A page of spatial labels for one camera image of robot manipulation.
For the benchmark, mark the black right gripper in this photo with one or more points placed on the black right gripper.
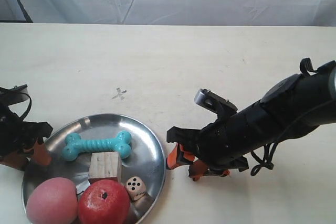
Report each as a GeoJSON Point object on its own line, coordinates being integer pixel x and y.
{"type": "Point", "coordinates": [220, 142]}

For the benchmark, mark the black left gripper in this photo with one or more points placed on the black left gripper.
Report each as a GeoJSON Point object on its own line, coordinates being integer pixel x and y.
{"type": "Point", "coordinates": [21, 140]}

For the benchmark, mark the large round metal plate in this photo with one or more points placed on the large round metal plate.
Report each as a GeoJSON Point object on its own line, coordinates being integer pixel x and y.
{"type": "Point", "coordinates": [147, 159]}

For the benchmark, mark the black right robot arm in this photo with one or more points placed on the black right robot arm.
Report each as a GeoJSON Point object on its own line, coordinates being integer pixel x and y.
{"type": "Point", "coordinates": [291, 109]}

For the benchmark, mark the pink toy peach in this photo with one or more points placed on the pink toy peach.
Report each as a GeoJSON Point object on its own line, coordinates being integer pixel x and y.
{"type": "Point", "coordinates": [53, 201]}

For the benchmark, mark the wooden die black dots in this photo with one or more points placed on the wooden die black dots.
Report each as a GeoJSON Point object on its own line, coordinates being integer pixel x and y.
{"type": "Point", "coordinates": [135, 187]}

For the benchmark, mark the turquoise rubber bone toy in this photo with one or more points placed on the turquoise rubber bone toy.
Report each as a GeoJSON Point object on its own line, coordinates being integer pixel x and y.
{"type": "Point", "coordinates": [75, 145]}

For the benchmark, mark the small wooden block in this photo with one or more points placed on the small wooden block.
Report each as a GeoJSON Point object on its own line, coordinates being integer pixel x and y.
{"type": "Point", "coordinates": [105, 165]}

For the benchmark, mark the red toy apple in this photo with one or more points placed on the red toy apple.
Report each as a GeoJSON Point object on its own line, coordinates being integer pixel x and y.
{"type": "Point", "coordinates": [105, 201]}

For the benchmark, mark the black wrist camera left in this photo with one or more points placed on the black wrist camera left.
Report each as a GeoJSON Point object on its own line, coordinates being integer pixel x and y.
{"type": "Point", "coordinates": [15, 95]}

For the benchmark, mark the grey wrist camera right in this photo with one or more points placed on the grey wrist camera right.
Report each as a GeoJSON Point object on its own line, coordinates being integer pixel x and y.
{"type": "Point", "coordinates": [223, 108]}

